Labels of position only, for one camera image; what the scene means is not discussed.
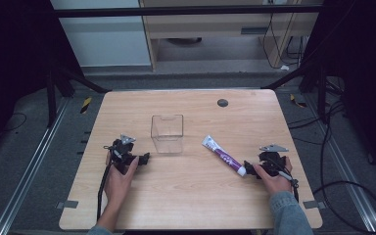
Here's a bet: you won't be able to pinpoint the purple and white toothpaste tube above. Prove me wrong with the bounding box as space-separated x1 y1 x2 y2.
201 134 248 178

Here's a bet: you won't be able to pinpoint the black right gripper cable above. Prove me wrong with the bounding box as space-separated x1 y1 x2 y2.
272 159 301 203

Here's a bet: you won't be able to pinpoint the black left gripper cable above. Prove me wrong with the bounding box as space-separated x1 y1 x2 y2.
96 145 116 222

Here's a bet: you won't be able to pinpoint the black curtain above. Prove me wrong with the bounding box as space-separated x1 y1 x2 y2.
0 0 84 161
302 0 376 184

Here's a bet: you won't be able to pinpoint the grey table bracket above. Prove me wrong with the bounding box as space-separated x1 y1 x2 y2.
55 199 79 211
302 199 327 211

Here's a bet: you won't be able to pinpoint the thin black floor cable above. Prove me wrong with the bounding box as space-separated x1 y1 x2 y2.
0 112 28 134

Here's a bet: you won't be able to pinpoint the person's right hand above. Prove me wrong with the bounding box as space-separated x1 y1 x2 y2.
252 156 294 196

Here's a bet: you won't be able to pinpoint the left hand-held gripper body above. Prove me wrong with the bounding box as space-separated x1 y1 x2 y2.
103 133 144 174

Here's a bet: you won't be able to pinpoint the thick black floor cable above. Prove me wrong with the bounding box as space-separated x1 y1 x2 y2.
287 99 376 235

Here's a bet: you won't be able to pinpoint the clear plastic container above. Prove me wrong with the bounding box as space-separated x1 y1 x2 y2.
150 114 185 155

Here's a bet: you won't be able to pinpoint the aluminium floor rail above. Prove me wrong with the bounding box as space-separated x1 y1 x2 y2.
305 93 376 234
0 97 71 235

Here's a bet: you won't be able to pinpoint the white cabinet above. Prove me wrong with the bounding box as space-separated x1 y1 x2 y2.
49 0 152 69

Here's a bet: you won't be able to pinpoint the yellow and black tape strip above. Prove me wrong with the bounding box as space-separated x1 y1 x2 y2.
289 93 308 109
79 96 93 115

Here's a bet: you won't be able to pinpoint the person's left hand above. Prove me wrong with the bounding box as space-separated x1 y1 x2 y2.
103 151 141 211

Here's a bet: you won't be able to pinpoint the black metal stand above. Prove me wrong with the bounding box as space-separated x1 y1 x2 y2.
261 60 346 125
44 63 113 129

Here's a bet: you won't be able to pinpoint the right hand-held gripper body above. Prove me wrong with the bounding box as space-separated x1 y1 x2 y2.
254 143 290 179

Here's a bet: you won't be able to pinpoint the black horizontal frame bar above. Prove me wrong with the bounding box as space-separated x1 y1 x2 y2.
52 4 323 19

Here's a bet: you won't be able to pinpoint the black hanging desk cables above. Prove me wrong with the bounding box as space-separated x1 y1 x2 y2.
261 12 306 71

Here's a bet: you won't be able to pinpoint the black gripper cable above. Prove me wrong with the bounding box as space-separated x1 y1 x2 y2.
96 145 116 222
272 159 301 203

